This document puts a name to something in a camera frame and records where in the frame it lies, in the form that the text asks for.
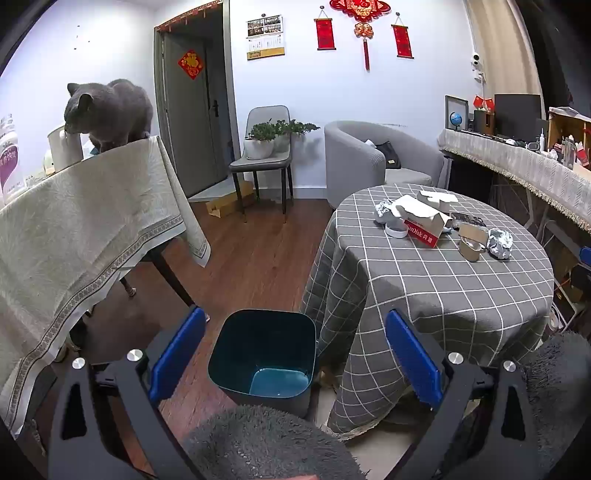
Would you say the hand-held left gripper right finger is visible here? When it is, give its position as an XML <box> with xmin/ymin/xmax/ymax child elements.
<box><xmin>385</xmin><ymin>308</ymin><xmax>541</xmax><ymax>480</ymax></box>

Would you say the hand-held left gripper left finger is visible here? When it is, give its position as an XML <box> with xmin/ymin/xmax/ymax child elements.
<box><xmin>48</xmin><ymin>305</ymin><xmax>208</xmax><ymax>480</ymax></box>

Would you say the teal plastic bin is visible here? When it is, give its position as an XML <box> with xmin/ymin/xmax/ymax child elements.
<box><xmin>208</xmin><ymin>308</ymin><xmax>318</xmax><ymax>418</ymax></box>

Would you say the brown cardboard tape roll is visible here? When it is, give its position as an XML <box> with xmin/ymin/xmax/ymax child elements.
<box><xmin>458</xmin><ymin>237</ymin><xmax>485</xmax><ymax>263</ymax></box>

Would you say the red and white cardboard box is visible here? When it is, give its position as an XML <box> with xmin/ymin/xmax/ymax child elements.
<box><xmin>390</xmin><ymin>194</ymin><xmax>455</xmax><ymax>249</ymax></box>

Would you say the brown cardboard piece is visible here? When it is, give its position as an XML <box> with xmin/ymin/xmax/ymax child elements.
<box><xmin>457</xmin><ymin>222</ymin><xmax>489</xmax><ymax>243</ymax></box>

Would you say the foil ball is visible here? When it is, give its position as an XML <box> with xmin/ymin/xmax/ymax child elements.
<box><xmin>485</xmin><ymin>227</ymin><xmax>514</xmax><ymax>260</ymax></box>

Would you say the dark foil packet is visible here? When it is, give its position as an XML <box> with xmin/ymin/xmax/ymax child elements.
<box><xmin>450</xmin><ymin>211</ymin><xmax>488</xmax><ymax>228</ymax></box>

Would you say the grey white paper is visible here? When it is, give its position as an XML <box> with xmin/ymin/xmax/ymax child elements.
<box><xmin>373</xmin><ymin>199</ymin><xmax>402</xmax><ymax>225</ymax></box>

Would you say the round table grey checked cloth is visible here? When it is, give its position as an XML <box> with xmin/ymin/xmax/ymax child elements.
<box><xmin>300</xmin><ymin>184</ymin><xmax>555</xmax><ymax>435</ymax></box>

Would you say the person's left leg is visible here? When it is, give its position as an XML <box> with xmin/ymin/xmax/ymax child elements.
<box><xmin>182</xmin><ymin>405</ymin><xmax>368</xmax><ymax>480</ymax></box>

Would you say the person's leg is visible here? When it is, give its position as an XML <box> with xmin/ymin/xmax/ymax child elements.
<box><xmin>182</xmin><ymin>405</ymin><xmax>368</xmax><ymax>480</ymax></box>
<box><xmin>522</xmin><ymin>331</ymin><xmax>591</xmax><ymax>480</ymax></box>

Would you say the person's right leg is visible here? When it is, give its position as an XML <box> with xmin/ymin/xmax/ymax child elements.
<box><xmin>522</xmin><ymin>331</ymin><xmax>591</xmax><ymax>480</ymax></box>

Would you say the table with beige cloth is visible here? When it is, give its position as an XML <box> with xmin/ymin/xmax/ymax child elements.
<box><xmin>0</xmin><ymin>135</ymin><xmax>212</xmax><ymax>439</ymax></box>

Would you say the black handbag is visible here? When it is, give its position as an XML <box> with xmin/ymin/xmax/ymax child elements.
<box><xmin>375</xmin><ymin>141</ymin><xmax>402</xmax><ymax>171</ymax></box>

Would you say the grey armchair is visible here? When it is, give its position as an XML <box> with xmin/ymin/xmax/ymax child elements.
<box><xmin>324</xmin><ymin>121</ymin><xmax>451</xmax><ymax>210</ymax></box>

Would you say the desk with fringed cloth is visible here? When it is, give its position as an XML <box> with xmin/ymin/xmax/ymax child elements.
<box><xmin>438</xmin><ymin>128</ymin><xmax>591</xmax><ymax>232</ymax></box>

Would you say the potted plant white pot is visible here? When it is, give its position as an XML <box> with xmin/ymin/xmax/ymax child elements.
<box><xmin>272</xmin><ymin>119</ymin><xmax>321</xmax><ymax>154</ymax></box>
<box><xmin>243</xmin><ymin>121</ymin><xmax>278</xmax><ymax>161</ymax></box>

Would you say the grey door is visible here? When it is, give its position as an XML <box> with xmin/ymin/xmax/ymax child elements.
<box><xmin>154</xmin><ymin>0</ymin><xmax>238</xmax><ymax>199</ymax></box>

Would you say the white kettle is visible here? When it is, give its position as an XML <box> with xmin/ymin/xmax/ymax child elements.
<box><xmin>47</xmin><ymin>124</ymin><xmax>84</xmax><ymax>171</ymax></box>

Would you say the grey cat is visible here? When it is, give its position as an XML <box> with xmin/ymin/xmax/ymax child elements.
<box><xmin>64</xmin><ymin>78</ymin><xmax>154</xmax><ymax>154</ymax></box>

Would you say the purple label plastic bottle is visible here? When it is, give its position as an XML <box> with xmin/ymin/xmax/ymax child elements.
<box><xmin>0</xmin><ymin>115</ymin><xmax>26</xmax><ymax>206</ymax></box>

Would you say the grey dining chair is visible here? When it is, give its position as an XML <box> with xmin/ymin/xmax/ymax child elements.
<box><xmin>229</xmin><ymin>105</ymin><xmax>295</xmax><ymax>214</ymax></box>

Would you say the black monitor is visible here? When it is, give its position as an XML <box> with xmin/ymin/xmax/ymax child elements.
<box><xmin>494</xmin><ymin>93</ymin><xmax>542</xmax><ymax>139</ymax></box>

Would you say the open cardboard box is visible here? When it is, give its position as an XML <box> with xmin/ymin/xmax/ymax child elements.
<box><xmin>548</xmin><ymin>106</ymin><xmax>591</xmax><ymax>167</ymax></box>

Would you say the red diamond door decoration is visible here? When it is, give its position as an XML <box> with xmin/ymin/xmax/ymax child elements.
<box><xmin>178</xmin><ymin>50</ymin><xmax>205</xmax><ymax>80</ymax></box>

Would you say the red hanging scroll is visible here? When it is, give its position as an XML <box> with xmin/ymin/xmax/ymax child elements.
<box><xmin>314</xmin><ymin>17</ymin><xmax>337</xmax><ymax>51</ymax></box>
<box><xmin>392</xmin><ymin>24</ymin><xmax>414</xmax><ymax>59</ymax></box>

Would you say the beige curtain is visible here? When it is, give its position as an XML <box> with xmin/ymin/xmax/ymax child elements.
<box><xmin>466</xmin><ymin>0</ymin><xmax>543</xmax><ymax>109</ymax></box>

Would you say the picture frame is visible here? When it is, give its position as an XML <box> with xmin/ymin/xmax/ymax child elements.
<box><xmin>444</xmin><ymin>95</ymin><xmax>470</xmax><ymax>131</ymax></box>

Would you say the white security camera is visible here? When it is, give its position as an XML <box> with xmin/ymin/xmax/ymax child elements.
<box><xmin>468</xmin><ymin>50</ymin><xmax>488</xmax><ymax>81</ymax></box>

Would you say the wall calendar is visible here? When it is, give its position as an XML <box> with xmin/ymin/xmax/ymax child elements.
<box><xmin>246</xmin><ymin>15</ymin><xmax>286</xmax><ymax>61</ymax></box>

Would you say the red knot wall ornament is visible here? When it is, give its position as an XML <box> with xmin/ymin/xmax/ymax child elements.
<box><xmin>329</xmin><ymin>0</ymin><xmax>392</xmax><ymax>71</ymax></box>

